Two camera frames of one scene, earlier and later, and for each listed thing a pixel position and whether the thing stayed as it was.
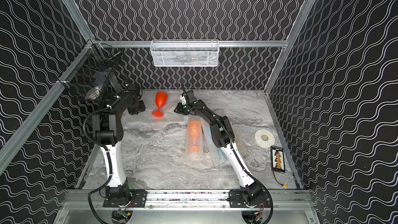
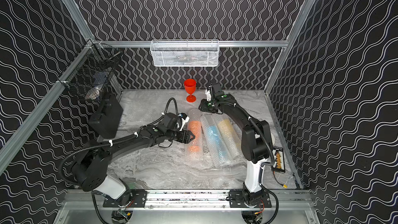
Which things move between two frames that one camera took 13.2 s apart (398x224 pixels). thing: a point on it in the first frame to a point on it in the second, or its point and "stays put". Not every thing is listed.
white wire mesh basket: (184, 53) stays put
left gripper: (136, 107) to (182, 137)
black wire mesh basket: (91, 72) stays put
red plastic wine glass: (160, 100) to (190, 85)
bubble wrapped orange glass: (195, 139) stays put
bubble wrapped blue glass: (219, 159) stays put
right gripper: (178, 109) to (203, 107)
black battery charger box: (277, 159) stays put
